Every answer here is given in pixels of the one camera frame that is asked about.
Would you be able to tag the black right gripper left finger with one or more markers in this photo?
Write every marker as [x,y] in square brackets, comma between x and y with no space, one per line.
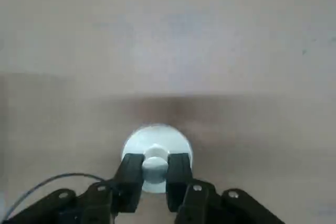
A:
[128,182]

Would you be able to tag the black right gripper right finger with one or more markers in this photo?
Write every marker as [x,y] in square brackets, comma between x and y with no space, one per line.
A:
[181,182]

